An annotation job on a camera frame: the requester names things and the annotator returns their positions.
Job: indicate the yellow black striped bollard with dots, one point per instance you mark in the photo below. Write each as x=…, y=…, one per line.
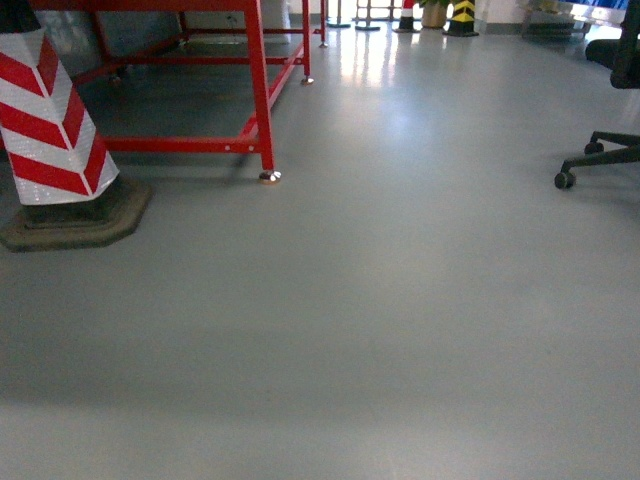
x=462, y=20

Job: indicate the red metal frame table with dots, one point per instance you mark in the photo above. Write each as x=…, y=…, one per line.
x=216, y=40

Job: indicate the red white striped bollard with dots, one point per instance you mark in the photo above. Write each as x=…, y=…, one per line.
x=70, y=190

